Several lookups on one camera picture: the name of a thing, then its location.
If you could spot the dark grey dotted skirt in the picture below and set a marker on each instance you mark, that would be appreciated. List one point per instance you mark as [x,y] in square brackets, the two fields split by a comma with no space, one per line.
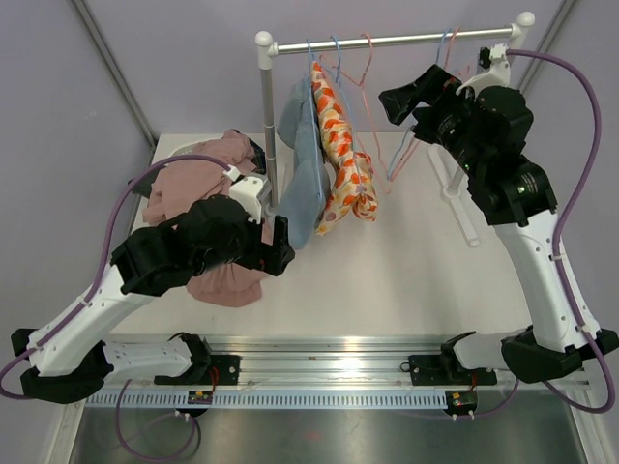
[142,188]

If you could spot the white and silver clothes rack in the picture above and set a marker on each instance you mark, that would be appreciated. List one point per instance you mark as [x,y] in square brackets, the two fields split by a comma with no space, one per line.
[450,182]

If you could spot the light blue denim skirt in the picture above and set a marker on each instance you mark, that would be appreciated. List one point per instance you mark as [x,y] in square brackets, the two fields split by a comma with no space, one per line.
[299,202]

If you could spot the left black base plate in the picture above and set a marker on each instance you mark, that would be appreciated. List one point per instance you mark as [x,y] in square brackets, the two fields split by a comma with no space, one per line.
[220,369]

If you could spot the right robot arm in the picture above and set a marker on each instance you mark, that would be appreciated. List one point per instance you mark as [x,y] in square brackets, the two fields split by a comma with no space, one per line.
[484,129]

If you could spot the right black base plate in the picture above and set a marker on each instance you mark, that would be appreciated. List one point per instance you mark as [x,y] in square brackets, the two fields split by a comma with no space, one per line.
[427,371]

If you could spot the navy plaid skirt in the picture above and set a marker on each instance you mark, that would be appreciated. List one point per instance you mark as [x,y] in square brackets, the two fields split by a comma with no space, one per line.
[258,158]

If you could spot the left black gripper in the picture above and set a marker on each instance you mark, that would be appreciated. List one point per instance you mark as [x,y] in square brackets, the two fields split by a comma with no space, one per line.
[270,258]

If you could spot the white slotted cable duct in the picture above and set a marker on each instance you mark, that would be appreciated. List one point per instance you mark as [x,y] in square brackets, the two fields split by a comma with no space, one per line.
[272,400]

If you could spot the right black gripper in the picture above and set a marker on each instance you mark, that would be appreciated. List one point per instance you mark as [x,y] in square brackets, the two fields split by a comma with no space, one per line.
[399,103]

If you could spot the white perforated plastic basket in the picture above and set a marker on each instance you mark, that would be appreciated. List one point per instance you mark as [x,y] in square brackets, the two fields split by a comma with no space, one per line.
[186,150]

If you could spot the pink pleated skirt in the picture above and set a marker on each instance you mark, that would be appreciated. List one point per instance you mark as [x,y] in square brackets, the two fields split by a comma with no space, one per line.
[180,184]

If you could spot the orange floral skirt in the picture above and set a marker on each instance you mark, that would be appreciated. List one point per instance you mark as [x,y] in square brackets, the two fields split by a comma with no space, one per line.
[353,190]

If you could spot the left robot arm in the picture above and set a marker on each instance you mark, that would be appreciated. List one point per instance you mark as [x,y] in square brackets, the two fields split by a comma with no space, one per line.
[70,358]

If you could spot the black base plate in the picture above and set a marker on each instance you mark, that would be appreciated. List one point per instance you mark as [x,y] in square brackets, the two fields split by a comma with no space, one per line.
[220,369]
[427,371]

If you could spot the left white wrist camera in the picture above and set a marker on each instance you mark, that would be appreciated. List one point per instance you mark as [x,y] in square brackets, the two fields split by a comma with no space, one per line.
[250,191]

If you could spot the aluminium mounting rail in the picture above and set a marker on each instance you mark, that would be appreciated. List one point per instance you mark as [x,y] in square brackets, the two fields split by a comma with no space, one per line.
[331,364]

